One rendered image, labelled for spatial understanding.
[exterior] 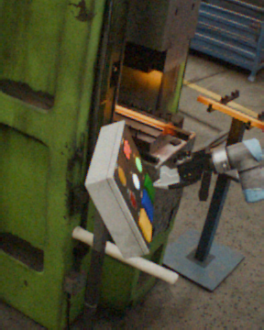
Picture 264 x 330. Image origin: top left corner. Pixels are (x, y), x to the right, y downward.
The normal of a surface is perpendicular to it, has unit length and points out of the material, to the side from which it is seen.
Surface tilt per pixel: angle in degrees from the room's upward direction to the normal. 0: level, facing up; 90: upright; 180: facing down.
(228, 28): 89
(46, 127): 90
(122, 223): 90
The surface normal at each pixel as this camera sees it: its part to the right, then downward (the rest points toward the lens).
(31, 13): -0.50, 0.35
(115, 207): -0.09, 0.48
